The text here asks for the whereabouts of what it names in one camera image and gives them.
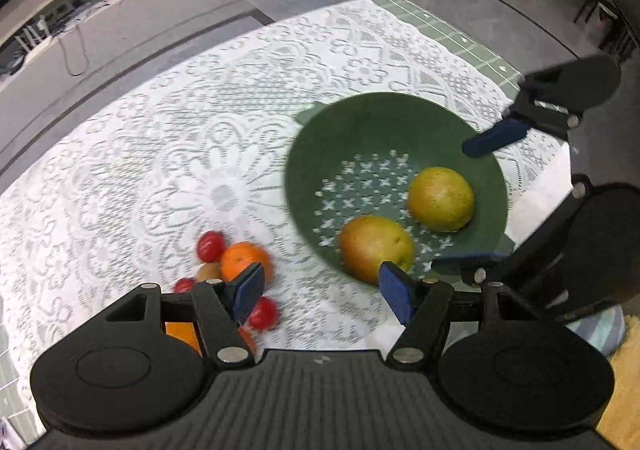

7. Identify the white lace tablecloth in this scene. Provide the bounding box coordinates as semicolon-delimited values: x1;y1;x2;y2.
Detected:
0;0;573;381

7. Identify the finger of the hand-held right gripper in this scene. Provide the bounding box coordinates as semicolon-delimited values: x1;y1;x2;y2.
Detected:
462;62;583;158
432;174;592;294

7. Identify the yellow-green pear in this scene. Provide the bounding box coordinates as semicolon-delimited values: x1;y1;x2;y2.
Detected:
407;167;476;233

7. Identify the yellow furry rug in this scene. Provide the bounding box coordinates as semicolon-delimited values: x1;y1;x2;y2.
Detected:
595;315;640;450

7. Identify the white router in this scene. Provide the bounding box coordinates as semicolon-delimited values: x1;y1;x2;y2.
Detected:
15;15;53;53

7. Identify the light blue striped cushion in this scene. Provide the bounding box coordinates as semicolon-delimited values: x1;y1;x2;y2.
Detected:
567;302;626;358

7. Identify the green colander bowl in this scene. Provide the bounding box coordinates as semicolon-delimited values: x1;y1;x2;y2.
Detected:
284;92;516;287

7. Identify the white plain cloth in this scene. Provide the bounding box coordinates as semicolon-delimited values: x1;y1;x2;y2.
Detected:
505;150;573;246

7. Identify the black cable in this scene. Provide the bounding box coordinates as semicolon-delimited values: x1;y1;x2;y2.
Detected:
60;5;108;77

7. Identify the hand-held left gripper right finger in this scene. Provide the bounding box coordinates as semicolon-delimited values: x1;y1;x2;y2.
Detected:
378;261;543;371

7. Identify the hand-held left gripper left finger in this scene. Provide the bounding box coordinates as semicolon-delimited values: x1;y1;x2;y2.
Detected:
102;262;266;371

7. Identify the brown longan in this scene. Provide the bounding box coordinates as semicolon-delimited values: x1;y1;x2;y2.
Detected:
195;261;223;283

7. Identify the red-yellow mango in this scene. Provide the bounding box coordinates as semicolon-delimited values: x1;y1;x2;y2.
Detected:
340;216;415;285

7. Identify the white curved tv cabinet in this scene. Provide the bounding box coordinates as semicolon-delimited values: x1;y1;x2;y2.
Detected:
0;0;281;91

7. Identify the black dining chair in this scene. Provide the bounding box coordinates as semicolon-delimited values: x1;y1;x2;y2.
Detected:
572;0;640;61

